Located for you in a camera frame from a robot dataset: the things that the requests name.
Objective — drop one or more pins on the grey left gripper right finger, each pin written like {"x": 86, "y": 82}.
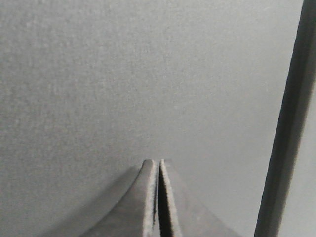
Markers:
{"x": 167, "y": 211}

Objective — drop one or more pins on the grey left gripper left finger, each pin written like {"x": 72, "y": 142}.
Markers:
{"x": 148, "y": 184}

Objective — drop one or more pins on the grey fridge door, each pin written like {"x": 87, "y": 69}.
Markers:
{"x": 91, "y": 88}
{"x": 299, "y": 212}

